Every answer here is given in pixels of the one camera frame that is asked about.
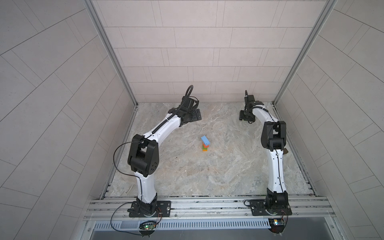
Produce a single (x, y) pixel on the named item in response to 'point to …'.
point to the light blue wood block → (205, 140)
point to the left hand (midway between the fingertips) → (197, 113)
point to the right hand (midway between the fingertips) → (243, 116)
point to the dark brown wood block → (285, 151)
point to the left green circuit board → (147, 228)
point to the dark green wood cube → (204, 148)
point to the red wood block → (205, 146)
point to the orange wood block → (205, 150)
